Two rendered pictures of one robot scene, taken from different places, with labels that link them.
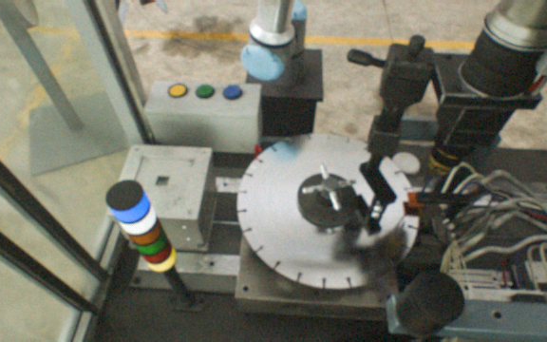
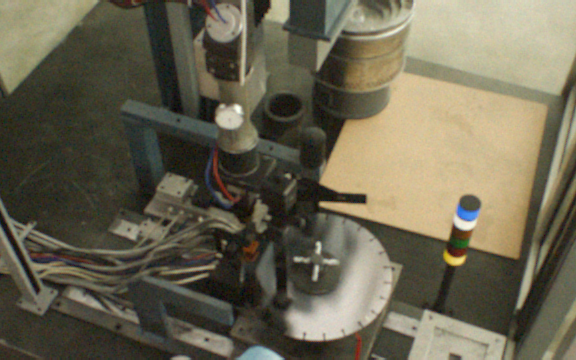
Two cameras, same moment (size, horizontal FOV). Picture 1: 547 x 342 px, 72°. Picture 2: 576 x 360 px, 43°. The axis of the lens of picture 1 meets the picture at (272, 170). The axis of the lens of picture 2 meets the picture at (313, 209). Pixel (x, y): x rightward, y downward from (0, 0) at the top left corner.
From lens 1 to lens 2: 144 cm
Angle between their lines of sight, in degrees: 74
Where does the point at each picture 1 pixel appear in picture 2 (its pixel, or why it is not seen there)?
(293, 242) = (355, 249)
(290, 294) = not seen: hidden behind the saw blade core
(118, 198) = (473, 201)
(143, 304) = (476, 317)
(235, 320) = (401, 285)
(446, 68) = (260, 174)
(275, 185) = (353, 295)
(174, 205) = (444, 327)
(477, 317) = (282, 150)
